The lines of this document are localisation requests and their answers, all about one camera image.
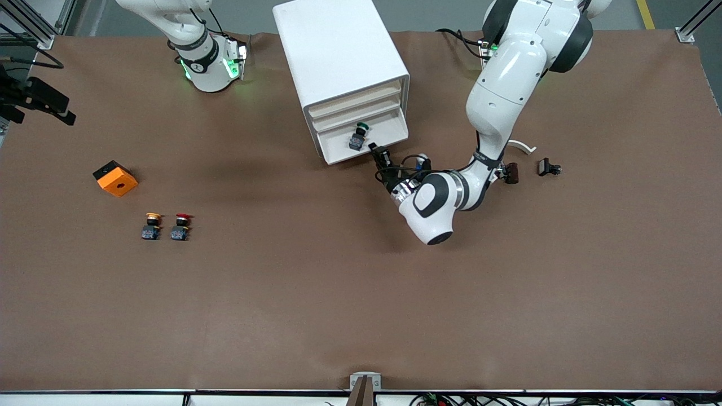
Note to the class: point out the silver table edge rail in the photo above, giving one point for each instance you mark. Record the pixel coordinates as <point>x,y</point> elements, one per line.
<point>113,391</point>

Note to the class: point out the aluminium frame post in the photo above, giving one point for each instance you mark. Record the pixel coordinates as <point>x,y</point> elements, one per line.
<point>46,40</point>
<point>685,35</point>

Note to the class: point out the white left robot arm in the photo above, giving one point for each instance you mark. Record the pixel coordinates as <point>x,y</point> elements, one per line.
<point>507,84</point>

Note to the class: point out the red push button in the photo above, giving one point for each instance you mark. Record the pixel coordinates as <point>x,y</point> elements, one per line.
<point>180,228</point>

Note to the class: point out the brown small component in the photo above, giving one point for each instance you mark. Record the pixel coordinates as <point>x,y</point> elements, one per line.
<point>512,173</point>

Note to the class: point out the white base connector box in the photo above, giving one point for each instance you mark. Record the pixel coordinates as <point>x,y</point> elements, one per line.
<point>241,53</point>
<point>485,51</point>

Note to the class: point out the green push button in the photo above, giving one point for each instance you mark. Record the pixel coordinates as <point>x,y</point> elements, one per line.
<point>356,141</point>

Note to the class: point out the black small clip component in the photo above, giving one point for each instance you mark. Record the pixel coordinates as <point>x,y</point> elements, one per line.
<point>544,166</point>

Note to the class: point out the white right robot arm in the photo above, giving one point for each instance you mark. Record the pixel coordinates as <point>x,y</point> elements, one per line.
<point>208,76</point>

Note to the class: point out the grey metal bracket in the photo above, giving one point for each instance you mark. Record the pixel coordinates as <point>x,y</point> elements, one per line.
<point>356,376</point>

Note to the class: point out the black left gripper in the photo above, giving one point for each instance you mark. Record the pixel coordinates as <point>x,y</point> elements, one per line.
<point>388,179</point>

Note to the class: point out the yellow push button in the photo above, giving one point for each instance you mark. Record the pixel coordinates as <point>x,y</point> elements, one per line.
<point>151,228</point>

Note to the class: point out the orange and black box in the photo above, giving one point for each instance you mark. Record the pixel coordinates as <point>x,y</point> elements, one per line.
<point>118,183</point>

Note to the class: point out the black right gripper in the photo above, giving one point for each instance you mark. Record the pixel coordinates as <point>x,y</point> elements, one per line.
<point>17,97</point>

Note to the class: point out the brown table cover sheet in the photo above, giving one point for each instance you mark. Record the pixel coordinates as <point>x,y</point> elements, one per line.
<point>361,282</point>

